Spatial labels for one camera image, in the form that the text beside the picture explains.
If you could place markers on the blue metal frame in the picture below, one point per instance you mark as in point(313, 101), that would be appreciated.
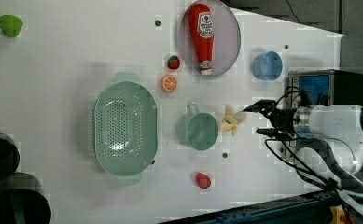
point(310, 208)

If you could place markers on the black toy oven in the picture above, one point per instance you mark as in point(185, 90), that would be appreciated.
point(329, 87)

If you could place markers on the yellow plush peeled banana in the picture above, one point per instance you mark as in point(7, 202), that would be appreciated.
point(231, 121)

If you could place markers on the red toy fruit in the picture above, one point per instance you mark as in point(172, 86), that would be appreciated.
point(203, 181)

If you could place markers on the green toy object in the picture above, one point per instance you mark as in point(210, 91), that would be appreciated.
point(10, 25)

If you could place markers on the orange slice toy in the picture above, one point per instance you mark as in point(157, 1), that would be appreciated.
point(169, 83)

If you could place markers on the red plush ketchup bottle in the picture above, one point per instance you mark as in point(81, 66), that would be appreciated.
point(202, 33)

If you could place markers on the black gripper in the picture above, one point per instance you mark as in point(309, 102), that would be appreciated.
point(281, 119)

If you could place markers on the green perforated colander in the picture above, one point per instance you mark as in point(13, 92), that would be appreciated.
point(125, 129)

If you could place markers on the red toy strawberry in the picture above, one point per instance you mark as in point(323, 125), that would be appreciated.
point(173, 62)

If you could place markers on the black cylinder lower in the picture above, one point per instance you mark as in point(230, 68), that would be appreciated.
point(22, 201)

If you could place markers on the green mug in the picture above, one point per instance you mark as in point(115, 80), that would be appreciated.
point(196, 129)

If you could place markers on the blue cup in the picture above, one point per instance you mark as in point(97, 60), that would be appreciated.
point(267, 66)

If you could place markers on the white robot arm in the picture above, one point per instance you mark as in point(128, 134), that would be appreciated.
point(328, 138)

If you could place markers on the grey round plate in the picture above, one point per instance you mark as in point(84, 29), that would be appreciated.
point(227, 42)

